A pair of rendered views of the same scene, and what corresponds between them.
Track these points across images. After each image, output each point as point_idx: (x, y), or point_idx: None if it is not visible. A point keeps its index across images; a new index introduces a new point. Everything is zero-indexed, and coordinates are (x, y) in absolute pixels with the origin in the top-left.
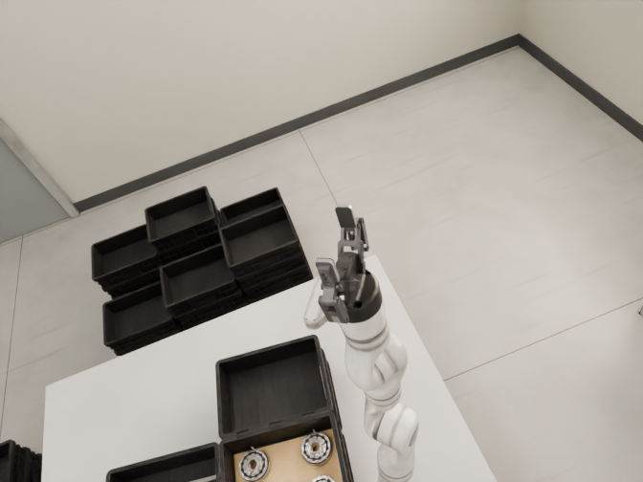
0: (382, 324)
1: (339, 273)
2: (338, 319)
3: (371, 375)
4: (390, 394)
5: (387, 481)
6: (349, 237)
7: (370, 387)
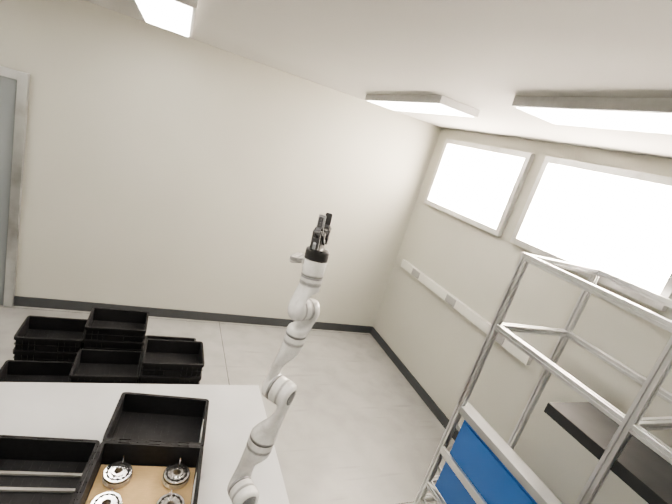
0: (322, 273)
1: None
2: (315, 245)
3: (304, 303)
4: (301, 335)
5: (250, 452)
6: None
7: (300, 313)
